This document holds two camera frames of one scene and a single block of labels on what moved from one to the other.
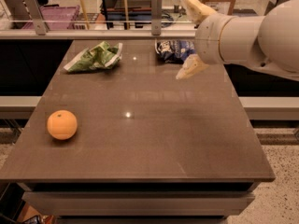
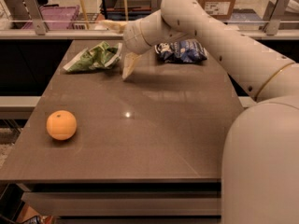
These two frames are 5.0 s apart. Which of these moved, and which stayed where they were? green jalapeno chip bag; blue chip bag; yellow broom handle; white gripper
Moved: white gripper
Stayed: green jalapeno chip bag; blue chip bag; yellow broom handle
